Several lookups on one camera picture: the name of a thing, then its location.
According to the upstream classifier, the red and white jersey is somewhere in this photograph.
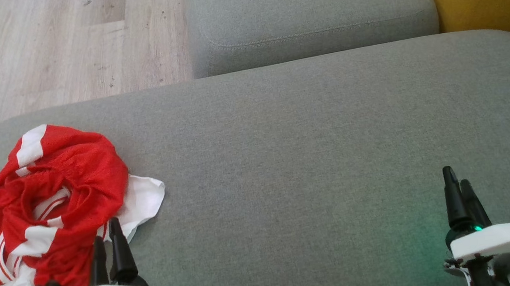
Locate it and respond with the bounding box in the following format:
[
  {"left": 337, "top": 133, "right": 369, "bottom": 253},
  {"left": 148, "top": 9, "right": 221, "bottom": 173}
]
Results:
[{"left": 0, "top": 171, "right": 176, "bottom": 286}]

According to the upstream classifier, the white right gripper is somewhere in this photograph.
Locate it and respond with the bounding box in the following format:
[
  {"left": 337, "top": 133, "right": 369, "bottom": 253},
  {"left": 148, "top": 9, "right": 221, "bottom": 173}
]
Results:
[{"left": 434, "top": 159, "right": 510, "bottom": 285}]

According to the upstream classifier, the large grey sofa seat cushion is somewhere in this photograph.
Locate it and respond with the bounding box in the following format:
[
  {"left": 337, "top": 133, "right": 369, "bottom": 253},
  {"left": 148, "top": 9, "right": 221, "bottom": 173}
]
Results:
[{"left": 0, "top": 26, "right": 510, "bottom": 286}]

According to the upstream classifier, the small grey sofa cushion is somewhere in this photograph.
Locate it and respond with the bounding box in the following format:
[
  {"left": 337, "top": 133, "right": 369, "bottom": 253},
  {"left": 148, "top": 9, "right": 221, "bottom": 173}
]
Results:
[{"left": 184, "top": 0, "right": 443, "bottom": 80}]

